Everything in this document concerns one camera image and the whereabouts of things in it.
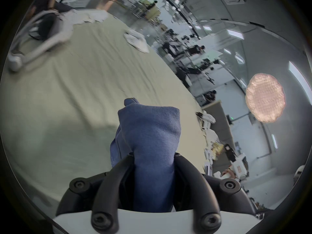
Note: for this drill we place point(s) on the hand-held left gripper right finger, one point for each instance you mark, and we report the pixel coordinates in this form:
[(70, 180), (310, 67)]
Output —
[(195, 191)]

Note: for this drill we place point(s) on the white plastic frame device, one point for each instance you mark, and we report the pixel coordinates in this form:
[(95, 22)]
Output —
[(46, 45)]

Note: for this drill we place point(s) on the group of people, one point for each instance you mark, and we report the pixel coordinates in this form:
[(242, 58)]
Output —
[(192, 51)]

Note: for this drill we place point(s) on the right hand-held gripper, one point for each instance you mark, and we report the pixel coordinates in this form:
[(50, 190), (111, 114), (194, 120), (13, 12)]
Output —
[(240, 164)]

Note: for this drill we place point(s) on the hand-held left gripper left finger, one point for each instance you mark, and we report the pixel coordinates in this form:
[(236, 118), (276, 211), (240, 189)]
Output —
[(107, 191)]

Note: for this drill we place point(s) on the crumpled white cloth pile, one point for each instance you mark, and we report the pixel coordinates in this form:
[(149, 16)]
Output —
[(84, 16)]

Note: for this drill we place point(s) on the small white cloth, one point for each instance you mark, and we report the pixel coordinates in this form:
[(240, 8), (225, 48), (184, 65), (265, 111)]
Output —
[(137, 42)]

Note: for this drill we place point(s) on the dark blue shirt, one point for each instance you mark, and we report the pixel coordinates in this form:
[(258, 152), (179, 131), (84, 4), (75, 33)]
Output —
[(151, 135)]

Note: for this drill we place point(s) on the bed with pale green sheet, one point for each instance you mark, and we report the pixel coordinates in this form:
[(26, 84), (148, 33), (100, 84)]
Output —
[(73, 86)]

